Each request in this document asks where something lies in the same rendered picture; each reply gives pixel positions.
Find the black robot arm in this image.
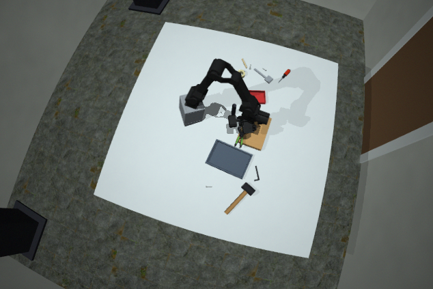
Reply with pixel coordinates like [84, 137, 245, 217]
[184, 59, 270, 133]

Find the red-handled screwdriver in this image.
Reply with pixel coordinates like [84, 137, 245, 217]
[281, 69, 290, 79]

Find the wooden-handled mallet with black head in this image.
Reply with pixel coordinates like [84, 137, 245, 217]
[224, 182, 255, 215]

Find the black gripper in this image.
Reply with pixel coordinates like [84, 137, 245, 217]
[228, 113, 256, 128]

